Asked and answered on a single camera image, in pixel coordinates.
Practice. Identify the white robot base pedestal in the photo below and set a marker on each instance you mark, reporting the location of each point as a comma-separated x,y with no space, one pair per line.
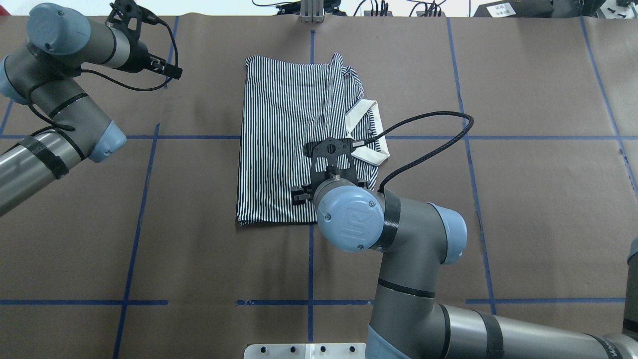
306,351

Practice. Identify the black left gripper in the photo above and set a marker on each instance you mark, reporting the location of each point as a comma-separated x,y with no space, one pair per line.
139,56

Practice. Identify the navy white striped polo shirt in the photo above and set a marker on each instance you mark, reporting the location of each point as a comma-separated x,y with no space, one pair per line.
287,105

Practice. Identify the aluminium frame post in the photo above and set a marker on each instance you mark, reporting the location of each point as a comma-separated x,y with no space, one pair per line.
312,11

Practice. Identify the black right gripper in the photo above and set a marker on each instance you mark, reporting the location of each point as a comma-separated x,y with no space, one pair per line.
302,194

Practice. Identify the brown paper table cover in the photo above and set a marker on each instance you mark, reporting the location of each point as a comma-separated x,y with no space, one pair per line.
141,256

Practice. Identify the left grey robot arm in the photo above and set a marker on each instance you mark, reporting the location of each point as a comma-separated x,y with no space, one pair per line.
41,75

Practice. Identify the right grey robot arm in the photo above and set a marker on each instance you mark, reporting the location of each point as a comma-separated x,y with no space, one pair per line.
416,239

